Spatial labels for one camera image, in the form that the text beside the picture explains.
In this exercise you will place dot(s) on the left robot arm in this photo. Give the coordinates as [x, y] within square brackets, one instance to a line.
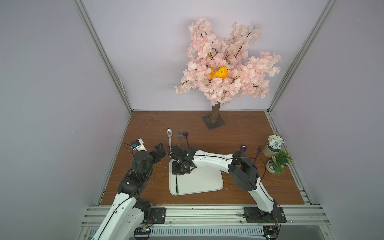
[128, 210]

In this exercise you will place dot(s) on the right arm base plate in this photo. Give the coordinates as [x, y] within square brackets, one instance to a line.
[255, 215]

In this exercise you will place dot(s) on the green succulent pot plant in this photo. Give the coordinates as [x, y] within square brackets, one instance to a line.
[278, 162]

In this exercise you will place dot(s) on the purple spoon thin handle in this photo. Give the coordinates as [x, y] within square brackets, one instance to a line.
[185, 134]

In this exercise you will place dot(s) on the pink cherry blossom tree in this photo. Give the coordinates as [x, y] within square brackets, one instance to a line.
[221, 68]

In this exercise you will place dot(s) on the aluminium front rail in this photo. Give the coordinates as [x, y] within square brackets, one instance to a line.
[204, 215]

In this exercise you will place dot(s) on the blue fork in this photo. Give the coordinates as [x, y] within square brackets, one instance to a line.
[180, 135]

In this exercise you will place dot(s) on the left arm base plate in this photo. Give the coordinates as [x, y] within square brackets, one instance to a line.
[154, 215]

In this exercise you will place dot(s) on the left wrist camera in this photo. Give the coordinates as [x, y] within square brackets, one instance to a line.
[138, 145]

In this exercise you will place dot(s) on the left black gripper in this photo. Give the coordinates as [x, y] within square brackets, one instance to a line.
[157, 152]

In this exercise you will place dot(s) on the silver spoon pink handle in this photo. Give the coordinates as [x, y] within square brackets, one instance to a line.
[169, 133]

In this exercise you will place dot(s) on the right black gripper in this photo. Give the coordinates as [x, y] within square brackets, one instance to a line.
[178, 163]

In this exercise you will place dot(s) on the white flower pot plant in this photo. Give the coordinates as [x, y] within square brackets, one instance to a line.
[274, 146]

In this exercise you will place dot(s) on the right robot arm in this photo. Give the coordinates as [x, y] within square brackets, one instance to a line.
[242, 170]

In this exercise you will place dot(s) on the dark purple fork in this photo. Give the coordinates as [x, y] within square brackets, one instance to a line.
[259, 150]

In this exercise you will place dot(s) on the white square tray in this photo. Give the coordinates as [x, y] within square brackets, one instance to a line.
[200, 180]

